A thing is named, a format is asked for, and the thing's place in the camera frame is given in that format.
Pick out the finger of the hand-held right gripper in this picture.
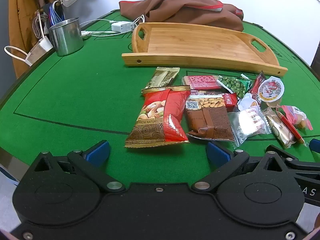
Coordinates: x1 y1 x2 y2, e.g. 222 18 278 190
265 144 320 171
309 138 320 157

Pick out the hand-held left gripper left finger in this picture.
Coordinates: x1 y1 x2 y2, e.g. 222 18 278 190
30 140 125 193

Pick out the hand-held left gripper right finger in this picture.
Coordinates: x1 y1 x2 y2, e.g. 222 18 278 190
191 141 298 193

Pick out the thin red sausage stick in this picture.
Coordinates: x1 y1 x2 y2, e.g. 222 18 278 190
276 111 308 146

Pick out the brown almond snack packet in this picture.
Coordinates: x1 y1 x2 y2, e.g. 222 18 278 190
185 96 235 142

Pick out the pink bun packet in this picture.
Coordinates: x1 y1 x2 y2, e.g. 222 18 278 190
280 105 313 130

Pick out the clear white cracker packet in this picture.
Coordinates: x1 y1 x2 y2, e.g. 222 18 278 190
229 106 272 147

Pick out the red nut packet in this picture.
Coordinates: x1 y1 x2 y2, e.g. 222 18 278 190
124 85 192 148

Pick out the green pea packet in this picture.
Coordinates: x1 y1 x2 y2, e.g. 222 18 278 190
217 74 253 99

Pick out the jelly cup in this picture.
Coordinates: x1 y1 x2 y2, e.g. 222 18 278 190
257 76 285 108

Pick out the red label cake packet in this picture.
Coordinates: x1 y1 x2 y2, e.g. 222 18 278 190
182 75 222 92

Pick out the gold bar packet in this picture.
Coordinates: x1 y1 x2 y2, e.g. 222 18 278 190
141 67 180 97

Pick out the wooden tray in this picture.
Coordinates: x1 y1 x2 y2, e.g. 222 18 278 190
122 22 288 77

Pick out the dark brown door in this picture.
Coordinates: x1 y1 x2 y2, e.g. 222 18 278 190
311 40 320 80

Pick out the metal cup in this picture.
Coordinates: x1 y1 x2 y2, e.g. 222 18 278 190
49 18 84 57

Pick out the white charger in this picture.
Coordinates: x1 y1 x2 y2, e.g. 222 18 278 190
111 22 137 33

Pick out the brown cloth bag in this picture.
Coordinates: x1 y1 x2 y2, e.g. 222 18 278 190
119 0 244 32

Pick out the brown coat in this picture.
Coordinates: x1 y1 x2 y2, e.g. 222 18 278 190
9 0 59 78

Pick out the paper bag with white handles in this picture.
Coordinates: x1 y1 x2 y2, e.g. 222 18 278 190
4 36 54 67

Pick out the white charging cable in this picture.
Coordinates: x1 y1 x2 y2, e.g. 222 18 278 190
80 14 146 39

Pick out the blue lanyard bundle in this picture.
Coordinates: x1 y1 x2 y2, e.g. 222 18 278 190
41 1 65 27

